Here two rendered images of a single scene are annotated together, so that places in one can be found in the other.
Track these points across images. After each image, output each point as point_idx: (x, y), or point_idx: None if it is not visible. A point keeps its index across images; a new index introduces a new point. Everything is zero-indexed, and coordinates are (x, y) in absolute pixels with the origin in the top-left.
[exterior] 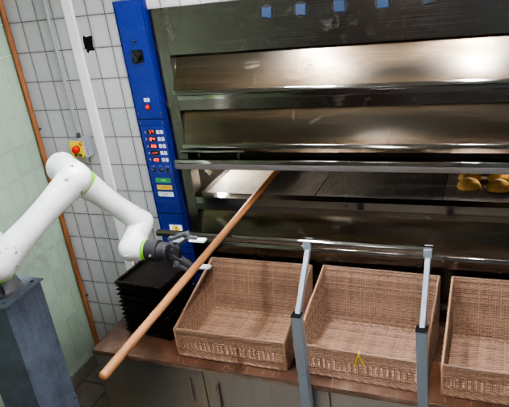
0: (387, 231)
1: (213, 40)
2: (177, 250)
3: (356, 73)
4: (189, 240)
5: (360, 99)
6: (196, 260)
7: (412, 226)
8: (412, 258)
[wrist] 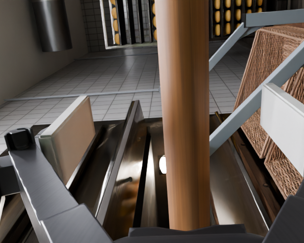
0: (228, 213)
1: None
2: (141, 239)
3: None
4: (41, 138)
5: (35, 236)
6: (155, 5)
7: (214, 196)
8: (249, 178)
